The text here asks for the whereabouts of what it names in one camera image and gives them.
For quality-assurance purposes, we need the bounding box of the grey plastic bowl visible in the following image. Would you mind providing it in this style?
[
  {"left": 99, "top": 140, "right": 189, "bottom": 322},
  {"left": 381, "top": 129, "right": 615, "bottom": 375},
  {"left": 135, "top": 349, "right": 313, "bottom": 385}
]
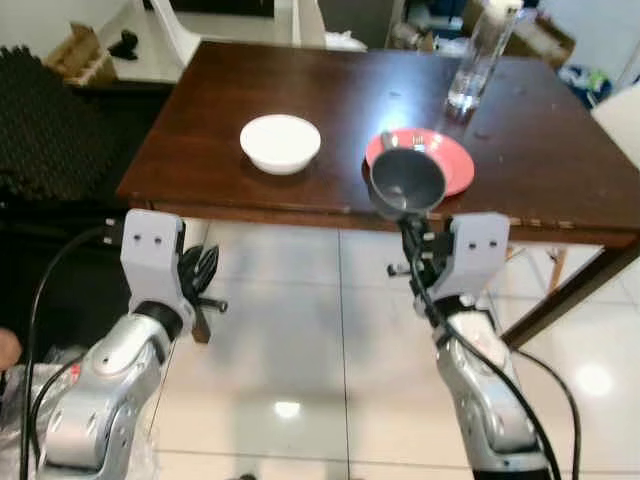
[{"left": 370, "top": 148, "right": 447, "bottom": 217}]

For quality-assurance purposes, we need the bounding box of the red round plate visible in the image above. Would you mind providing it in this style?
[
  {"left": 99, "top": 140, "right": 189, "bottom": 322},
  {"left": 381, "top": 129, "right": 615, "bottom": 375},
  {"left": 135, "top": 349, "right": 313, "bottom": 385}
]
[{"left": 364, "top": 128, "right": 476, "bottom": 197}]

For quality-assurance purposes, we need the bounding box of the white ceramic bowl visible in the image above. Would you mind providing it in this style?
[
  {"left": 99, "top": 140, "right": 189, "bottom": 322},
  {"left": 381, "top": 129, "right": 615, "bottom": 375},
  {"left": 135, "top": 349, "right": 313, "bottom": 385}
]
[{"left": 240, "top": 114, "right": 323, "bottom": 176}]

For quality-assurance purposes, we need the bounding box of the brown wooden dining table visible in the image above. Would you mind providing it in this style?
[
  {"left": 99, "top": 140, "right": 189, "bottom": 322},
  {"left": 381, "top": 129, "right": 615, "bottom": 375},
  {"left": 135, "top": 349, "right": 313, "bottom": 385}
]
[{"left": 117, "top": 40, "right": 640, "bottom": 351}]

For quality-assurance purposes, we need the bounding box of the clear plastic water bottle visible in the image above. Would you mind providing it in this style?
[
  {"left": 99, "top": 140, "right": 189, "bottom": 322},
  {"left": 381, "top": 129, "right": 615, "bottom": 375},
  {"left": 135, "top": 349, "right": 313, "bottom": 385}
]
[{"left": 446, "top": 0, "right": 523, "bottom": 113}]

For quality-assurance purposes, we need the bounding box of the dark acoustic foam panel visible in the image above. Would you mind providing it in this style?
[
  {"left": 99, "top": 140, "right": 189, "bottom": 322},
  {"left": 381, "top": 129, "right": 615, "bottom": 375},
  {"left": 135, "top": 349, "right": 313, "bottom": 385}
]
[{"left": 0, "top": 45, "right": 127, "bottom": 201}]

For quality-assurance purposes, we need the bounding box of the white desk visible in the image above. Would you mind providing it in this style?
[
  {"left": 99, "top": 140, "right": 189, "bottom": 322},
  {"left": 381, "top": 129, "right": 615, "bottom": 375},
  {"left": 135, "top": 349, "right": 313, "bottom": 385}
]
[{"left": 95, "top": 0, "right": 301, "bottom": 83}]

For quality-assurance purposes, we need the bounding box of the large brown cardboard box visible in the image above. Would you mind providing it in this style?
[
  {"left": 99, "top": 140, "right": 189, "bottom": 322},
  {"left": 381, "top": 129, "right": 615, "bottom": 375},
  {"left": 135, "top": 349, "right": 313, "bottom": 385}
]
[{"left": 462, "top": 5, "right": 578, "bottom": 69}]

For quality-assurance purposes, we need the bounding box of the small black object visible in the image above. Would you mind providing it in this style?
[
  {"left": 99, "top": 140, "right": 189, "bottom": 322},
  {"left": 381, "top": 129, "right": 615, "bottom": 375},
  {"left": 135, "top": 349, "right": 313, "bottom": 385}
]
[{"left": 108, "top": 29, "right": 141, "bottom": 61}]

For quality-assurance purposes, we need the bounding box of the open cardboard box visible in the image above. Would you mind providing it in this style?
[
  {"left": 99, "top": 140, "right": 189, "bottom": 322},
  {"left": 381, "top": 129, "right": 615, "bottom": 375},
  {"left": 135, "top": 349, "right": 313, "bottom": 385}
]
[{"left": 45, "top": 22, "right": 119, "bottom": 87}]

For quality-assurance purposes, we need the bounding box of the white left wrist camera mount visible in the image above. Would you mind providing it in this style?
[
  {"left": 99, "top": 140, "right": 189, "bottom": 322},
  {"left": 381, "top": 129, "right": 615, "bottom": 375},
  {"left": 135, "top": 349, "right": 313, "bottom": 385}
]
[{"left": 120, "top": 209, "right": 191, "bottom": 311}]

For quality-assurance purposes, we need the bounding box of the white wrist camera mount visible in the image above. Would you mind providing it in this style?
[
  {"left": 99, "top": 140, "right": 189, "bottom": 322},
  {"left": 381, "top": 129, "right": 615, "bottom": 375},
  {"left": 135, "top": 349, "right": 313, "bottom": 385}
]
[
  {"left": 120, "top": 209, "right": 191, "bottom": 311},
  {"left": 446, "top": 212, "right": 511, "bottom": 303}
]

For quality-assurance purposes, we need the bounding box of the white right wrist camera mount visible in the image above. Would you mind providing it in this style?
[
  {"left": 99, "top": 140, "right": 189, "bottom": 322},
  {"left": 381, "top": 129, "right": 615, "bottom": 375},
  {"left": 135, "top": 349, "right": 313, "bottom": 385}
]
[{"left": 446, "top": 212, "right": 511, "bottom": 303}]

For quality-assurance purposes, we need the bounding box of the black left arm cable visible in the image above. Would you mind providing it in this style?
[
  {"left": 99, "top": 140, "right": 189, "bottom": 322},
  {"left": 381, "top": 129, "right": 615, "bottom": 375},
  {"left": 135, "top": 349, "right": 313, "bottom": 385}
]
[{"left": 18, "top": 226, "right": 127, "bottom": 480}]

